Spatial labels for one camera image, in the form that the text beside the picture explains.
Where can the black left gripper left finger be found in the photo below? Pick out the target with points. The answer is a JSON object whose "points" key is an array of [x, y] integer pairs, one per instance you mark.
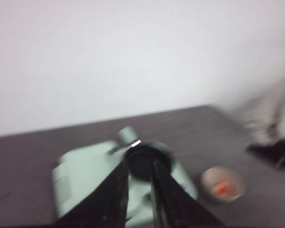
{"points": [[105, 207]]}

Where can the red shrimp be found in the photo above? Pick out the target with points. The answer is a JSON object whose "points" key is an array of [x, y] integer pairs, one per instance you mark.
{"points": [[222, 187]]}

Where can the beige ribbed bowl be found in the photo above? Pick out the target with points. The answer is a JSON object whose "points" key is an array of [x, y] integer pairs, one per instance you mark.
{"points": [[212, 175]]}

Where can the mint green breakfast maker base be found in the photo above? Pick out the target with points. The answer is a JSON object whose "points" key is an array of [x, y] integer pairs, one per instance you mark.
{"points": [[80, 171]]}

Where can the small black frying pan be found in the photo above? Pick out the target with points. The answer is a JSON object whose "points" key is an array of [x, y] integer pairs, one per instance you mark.
{"points": [[141, 155]]}

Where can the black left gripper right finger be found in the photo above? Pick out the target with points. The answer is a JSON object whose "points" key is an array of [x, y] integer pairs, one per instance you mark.
{"points": [[173, 207]]}

